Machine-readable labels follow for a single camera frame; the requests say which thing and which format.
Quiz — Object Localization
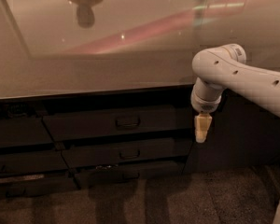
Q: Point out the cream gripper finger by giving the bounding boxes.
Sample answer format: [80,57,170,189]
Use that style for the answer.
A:
[194,113,212,143]

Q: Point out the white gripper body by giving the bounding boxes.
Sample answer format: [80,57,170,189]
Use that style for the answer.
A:
[190,91,222,113]

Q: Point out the dark top drawer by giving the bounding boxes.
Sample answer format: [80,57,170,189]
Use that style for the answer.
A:
[43,105,192,141]

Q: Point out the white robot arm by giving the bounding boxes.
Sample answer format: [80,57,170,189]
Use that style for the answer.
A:
[190,44,280,171]

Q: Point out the dark bottom drawer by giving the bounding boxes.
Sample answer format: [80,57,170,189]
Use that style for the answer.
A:
[75,161,183,189]

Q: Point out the dark right cabinet door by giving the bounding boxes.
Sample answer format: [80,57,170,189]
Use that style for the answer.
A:
[184,91,280,173]

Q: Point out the dark left cabinet drawers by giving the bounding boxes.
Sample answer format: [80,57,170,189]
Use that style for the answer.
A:
[0,102,78,199]

